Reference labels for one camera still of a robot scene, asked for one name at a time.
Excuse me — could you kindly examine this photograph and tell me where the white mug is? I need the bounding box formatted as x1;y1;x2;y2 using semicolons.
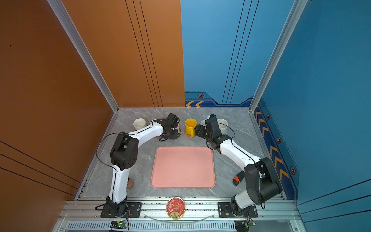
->
217;119;228;134

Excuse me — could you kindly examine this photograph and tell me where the yellow mug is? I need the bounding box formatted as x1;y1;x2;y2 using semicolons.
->
185;119;197;133

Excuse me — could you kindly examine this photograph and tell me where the cream mug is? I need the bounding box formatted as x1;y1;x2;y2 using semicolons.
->
133;118;147;131

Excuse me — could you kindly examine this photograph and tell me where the red mug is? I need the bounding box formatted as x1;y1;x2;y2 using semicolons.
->
174;120;180;130

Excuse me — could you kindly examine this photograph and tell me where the glossy dark brown coaster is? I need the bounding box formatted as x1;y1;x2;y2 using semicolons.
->
176;129;182;138

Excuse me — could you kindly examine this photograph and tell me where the purple mug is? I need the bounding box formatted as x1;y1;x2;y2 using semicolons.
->
200;119;206;127

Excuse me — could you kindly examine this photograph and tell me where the woven rattan coaster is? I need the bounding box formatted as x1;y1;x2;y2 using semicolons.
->
184;130;196;137

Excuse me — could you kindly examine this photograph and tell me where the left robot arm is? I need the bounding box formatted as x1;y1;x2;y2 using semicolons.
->
100;113;180;218

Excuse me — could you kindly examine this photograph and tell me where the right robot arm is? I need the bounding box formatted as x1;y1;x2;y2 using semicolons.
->
195;114;283;217

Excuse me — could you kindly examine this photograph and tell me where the pink tray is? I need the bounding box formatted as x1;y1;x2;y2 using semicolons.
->
151;147;216;189

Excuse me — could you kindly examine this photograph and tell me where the black orange utility knife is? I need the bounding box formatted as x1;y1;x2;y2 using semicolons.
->
232;171;245;186

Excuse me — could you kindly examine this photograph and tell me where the brown spice jar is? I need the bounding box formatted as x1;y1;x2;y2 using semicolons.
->
127;178;135;189

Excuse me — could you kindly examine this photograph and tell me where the right circuit board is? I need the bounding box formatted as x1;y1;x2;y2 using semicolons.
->
234;220;256;232

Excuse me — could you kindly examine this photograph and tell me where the left green circuit board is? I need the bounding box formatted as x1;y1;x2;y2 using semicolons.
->
110;220;129;232

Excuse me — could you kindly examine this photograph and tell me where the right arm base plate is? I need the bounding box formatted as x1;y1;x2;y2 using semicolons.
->
217;202;258;218

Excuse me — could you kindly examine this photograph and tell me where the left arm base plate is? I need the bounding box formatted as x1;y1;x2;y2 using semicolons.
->
100;202;142;219

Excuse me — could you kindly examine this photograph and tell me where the aluminium front rail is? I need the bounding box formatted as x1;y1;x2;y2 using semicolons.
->
53;197;306;232

